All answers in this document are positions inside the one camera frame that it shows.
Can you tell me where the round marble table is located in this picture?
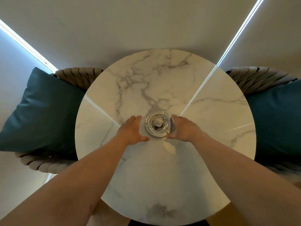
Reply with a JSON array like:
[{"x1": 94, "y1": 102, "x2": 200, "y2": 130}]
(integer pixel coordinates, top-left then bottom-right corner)
[{"x1": 75, "y1": 48, "x2": 257, "y2": 226}]

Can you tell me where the person's left forearm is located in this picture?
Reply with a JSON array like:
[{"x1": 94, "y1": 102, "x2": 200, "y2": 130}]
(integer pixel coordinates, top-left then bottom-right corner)
[{"x1": 0, "y1": 135, "x2": 130, "y2": 226}]

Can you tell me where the person's left hand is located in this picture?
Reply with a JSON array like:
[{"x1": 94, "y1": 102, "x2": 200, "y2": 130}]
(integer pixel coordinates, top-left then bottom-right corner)
[{"x1": 115, "y1": 115, "x2": 151, "y2": 146}]

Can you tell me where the person's right forearm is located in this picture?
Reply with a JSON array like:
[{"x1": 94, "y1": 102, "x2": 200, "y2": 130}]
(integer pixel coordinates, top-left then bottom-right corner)
[{"x1": 192, "y1": 133, "x2": 301, "y2": 226}]

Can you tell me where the teal cushion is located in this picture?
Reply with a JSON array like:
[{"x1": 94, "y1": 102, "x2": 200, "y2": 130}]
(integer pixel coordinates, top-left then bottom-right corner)
[
  {"x1": 0, "y1": 67, "x2": 86, "y2": 160},
  {"x1": 244, "y1": 78, "x2": 301, "y2": 165}
]

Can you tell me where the clear glass ashtray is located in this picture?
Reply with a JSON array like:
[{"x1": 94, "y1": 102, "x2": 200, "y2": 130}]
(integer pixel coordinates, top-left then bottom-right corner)
[{"x1": 145, "y1": 110, "x2": 174, "y2": 138}]

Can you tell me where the grey woven chair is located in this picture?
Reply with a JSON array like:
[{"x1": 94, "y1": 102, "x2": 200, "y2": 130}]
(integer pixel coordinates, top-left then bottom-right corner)
[
  {"x1": 14, "y1": 67, "x2": 104, "y2": 175},
  {"x1": 225, "y1": 66, "x2": 301, "y2": 184}
]

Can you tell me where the person's right hand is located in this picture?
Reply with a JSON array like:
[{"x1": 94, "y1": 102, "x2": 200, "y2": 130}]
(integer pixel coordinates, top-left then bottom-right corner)
[{"x1": 166, "y1": 114, "x2": 204, "y2": 143}]

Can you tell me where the grey ash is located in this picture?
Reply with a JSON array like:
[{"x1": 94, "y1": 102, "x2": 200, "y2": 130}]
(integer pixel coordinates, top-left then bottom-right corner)
[{"x1": 151, "y1": 116, "x2": 167, "y2": 132}]

